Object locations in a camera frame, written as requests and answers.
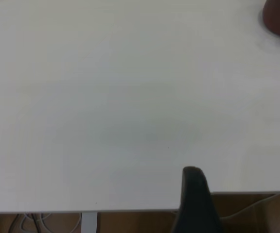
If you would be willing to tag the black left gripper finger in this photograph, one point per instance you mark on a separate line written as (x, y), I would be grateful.
(196, 206)

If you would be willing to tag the red ceramic mug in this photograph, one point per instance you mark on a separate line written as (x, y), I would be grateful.
(277, 19)

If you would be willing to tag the grey metal table leg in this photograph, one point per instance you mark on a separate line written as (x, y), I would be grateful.
(89, 223)

